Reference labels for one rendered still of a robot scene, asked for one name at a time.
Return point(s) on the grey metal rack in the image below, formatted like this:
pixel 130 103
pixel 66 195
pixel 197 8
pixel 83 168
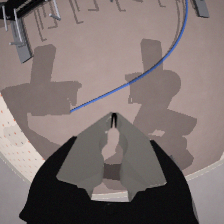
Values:
pixel 22 7

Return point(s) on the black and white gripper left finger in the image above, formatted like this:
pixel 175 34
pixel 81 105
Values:
pixel 78 163

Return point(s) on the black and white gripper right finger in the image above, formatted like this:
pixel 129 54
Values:
pixel 146 167

